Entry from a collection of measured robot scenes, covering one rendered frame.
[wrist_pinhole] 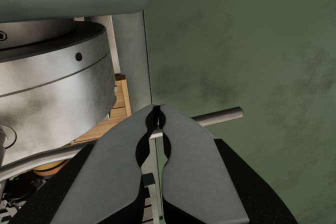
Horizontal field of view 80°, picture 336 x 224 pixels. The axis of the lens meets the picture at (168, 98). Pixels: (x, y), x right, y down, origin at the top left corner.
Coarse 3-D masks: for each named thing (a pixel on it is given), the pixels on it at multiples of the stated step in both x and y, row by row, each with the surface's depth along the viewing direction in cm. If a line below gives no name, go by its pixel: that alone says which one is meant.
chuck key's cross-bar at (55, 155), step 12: (228, 108) 20; (240, 108) 20; (204, 120) 19; (216, 120) 19; (228, 120) 20; (156, 132) 19; (72, 144) 18; (84, 144) 18; (36, 156) 18; (48, 156) 18; (60, 156) 18; (72, 156) 18; (0, 168) 17; (12, 168) 17; (24, 168) 17; (0, 180) 17
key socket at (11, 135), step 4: (0, 124) 22; (0, 128) 22; (4, 128) 22; (8, 128) 22; (4, 132) 22; (8, 132) 22; (12, 132) 22; (8, 136) 22; (12, 136) 23; (8, 140) 23; (12, 140) 23; (4, 144) 23; (8, 144) 23
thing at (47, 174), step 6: (66, 144) 41; (54, 162) 39; (60, 162) 40; (66, 162) 42; (36, 168) 38; (42, 168) 38; (48, 168) 40; (54, 168) 40; (36, 174) 41; (42, 174) 40; (48, 174) 40
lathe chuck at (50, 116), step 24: (96, 72) 29; (0, 96) 20; (24, 96) 22; (48, 96) 23; (72, 96) 26; (96, 96) 30; (0, 120) 21; (24, 120) 23; (48, 120) 24; (72, 120) 27; (96, 120) 30; (24, 144) 24; (48, 144) 25
